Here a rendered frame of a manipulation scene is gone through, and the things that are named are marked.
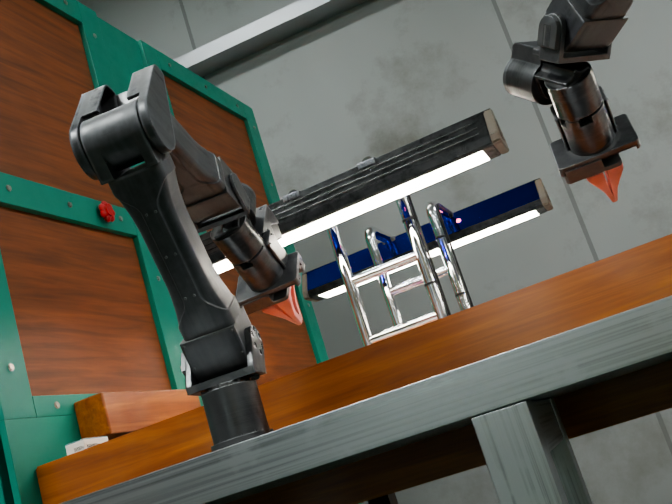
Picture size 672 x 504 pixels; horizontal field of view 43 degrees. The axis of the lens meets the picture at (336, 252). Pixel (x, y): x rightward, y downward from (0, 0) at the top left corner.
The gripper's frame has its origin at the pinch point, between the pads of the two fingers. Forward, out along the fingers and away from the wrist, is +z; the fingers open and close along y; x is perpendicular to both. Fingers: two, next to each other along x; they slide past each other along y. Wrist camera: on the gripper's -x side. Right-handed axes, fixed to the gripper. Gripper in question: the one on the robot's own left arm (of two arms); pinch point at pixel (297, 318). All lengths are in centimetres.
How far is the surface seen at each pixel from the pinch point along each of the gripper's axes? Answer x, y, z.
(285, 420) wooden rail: 19.5, 0.8, -0.1
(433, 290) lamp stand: -24.8, -13.2, 25.1
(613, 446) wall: -91, -20, 172
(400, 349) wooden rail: 16.7, -17.3, -2.5
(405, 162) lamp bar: -27.7, -19.8, -0.7
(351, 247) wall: -162, 45, 106
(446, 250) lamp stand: -49, -13, 36
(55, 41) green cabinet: -75, 43, -34
